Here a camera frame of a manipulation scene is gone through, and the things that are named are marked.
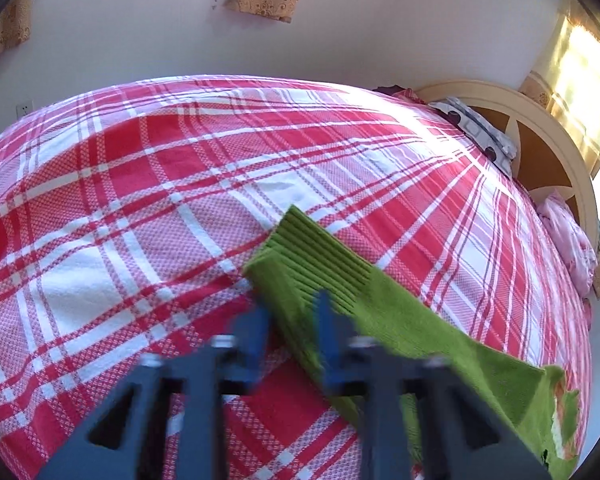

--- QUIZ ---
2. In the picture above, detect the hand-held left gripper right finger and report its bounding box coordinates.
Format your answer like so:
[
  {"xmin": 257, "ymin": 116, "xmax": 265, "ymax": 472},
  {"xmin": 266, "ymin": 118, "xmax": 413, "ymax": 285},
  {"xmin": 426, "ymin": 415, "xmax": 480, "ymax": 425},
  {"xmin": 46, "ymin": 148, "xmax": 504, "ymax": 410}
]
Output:
[{"xmin": 314, "ymin": 290, "xmax": 552, "ymax": 480}]

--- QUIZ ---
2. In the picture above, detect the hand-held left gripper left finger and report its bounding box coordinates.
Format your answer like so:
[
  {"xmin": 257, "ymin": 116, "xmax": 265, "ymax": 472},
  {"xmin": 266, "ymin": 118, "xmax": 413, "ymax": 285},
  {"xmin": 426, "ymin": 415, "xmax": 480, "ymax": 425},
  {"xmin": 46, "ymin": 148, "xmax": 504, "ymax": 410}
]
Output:
[{"xmin": 37, "ymin": 309, "xmax": 272, "ymax": 480}]

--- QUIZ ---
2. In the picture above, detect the green knit sweater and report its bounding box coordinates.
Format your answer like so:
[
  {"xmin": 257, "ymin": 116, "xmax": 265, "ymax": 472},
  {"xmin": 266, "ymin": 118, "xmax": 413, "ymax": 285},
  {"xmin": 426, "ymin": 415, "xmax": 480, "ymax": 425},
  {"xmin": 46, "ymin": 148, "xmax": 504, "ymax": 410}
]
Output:
[{"xmin": 242, "ymin": 205, "xmax": 581, "ymax": 480}]

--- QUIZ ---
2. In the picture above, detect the red plaid bed sheet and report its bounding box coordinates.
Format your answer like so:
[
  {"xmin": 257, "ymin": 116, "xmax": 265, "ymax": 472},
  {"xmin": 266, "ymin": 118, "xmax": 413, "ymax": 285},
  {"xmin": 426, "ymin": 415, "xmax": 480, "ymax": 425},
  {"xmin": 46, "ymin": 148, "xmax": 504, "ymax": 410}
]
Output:
[{"xmin": 0, "ymin": 76, "xmax": 593, "ymax": 480}]

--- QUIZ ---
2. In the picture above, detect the pink pillow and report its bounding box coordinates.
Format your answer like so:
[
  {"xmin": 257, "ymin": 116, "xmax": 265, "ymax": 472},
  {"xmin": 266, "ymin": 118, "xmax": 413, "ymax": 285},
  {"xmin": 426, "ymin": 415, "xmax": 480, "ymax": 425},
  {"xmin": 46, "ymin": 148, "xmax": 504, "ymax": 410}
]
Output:
[{"xmin": 536, "ymin": 190, "xmax": 598, "ymax": 295}]

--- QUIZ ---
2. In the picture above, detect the grey patterned pillow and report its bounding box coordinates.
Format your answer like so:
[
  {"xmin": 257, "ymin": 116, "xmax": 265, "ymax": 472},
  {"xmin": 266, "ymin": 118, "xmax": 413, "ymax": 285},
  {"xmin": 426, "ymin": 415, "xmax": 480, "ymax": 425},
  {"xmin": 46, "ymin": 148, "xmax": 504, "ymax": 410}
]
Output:
[{"xmin": 427, "ymin": 96, "xmax": 520, "ymax": 177}]

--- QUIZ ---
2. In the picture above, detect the dark red cloth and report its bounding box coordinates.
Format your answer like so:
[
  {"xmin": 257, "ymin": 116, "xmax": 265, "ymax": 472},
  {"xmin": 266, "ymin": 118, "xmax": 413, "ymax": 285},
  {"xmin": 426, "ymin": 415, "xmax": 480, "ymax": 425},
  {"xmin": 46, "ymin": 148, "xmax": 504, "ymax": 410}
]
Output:
[{"xmin": 372, "ymin": 84, "xmax": 426, "ymax": 106}]

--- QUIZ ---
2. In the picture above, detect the cream wooden headboard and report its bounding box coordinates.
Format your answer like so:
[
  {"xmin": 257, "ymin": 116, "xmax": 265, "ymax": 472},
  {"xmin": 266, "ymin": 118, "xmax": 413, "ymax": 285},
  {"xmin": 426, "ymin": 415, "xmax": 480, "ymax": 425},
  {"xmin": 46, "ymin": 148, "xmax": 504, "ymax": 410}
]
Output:
[{"xmin": 415, "ymin": 79, "xmax": 600, "ymax": 256}]

